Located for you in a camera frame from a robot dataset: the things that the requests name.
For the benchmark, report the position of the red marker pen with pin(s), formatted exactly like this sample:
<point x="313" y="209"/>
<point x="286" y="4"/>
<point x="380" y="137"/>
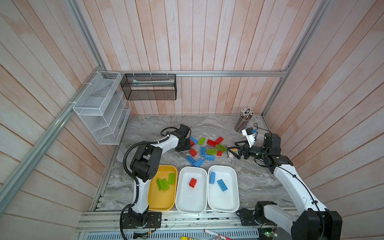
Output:
<point x="216" y="235"/>

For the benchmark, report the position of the blue lego brick side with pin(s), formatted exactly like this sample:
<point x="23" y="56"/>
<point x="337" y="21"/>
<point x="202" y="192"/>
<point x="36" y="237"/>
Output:
<point x="209" y="158"/>

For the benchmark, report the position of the green lego brick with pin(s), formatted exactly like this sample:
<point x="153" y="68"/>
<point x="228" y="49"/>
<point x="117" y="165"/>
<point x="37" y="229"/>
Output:
<point x="201" y="141"/>
<point x="159" y="184"/>
<point x="165" y="185"/>
<point x="221" y="148"/>
<point x="212" y="152"/>
<point x="171" y="179"/>

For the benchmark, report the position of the blue lego brick bottom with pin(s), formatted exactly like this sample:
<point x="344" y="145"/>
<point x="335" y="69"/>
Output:
<point x="222" y="185"/>

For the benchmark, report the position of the middle white plastic bin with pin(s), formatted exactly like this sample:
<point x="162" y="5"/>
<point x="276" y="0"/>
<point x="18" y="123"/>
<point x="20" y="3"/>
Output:
<point x="192" y="200"/>

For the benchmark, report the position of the white wire mesh shelf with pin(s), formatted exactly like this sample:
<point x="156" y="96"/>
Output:
<point x="102" y="109"/>

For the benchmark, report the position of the right white plastic bin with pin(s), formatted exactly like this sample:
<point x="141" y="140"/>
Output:
<point x="229" y="200"/>

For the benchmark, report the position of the red long lego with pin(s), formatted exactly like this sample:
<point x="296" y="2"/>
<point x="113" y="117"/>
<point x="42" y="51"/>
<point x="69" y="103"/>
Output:
<point x="211" y="143"/>
<point x="219" y="140"/>

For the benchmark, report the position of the red long lego left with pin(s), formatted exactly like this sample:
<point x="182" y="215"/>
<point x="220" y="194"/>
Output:
<point x="211" y="143"/>

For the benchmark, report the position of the colored marker pack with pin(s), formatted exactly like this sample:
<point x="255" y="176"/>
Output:
<point x="234" y="152"/>

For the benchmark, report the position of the red long lego right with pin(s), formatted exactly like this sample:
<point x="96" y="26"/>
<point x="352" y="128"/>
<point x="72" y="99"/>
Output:
<point x="219" y="140"/>

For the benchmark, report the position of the yellow plastic bin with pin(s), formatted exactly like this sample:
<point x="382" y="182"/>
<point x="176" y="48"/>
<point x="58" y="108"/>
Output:
<point x="161" y="200"/>

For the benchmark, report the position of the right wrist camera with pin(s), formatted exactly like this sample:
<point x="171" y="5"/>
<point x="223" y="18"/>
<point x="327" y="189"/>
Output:
<point x="251" y="135"/>

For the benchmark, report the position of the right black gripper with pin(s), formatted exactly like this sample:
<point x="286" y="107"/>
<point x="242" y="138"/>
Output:
<point x="245" y="148"/>

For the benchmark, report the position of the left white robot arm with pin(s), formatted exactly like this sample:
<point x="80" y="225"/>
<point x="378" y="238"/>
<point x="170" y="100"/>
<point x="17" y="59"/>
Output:
<point x="141" y="162"/>

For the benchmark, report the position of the blue lego brick upright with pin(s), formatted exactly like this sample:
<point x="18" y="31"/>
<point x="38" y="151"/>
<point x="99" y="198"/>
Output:
<point x="202" y="152"/>

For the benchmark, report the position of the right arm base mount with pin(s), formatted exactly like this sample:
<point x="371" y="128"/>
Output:
<point x="249" y="218"/>

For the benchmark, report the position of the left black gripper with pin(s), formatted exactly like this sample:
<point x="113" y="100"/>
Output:
<point x="187" y="147"/>

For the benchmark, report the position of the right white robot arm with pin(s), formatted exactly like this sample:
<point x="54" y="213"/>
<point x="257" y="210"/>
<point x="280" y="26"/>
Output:
<point x="315" y="221"/>

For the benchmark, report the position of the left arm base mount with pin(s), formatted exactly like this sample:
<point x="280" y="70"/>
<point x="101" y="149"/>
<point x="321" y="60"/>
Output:
<point x="133" y="220"/>

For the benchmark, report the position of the white plastic bin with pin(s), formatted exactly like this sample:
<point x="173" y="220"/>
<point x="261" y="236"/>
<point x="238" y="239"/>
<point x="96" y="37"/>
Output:
<point x="229" y="200"/>
<point x="192" y="200"/>

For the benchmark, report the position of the black mesh wall basket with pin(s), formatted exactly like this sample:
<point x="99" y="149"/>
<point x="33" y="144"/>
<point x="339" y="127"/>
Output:
<point x="149" y="87"/>

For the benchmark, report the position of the metal pencil cup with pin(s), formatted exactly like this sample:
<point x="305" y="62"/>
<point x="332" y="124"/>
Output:
<point x="244" y="117"/>

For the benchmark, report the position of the aluminium frame rail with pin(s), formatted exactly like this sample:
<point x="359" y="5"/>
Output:
<point x="171" y="220"/>

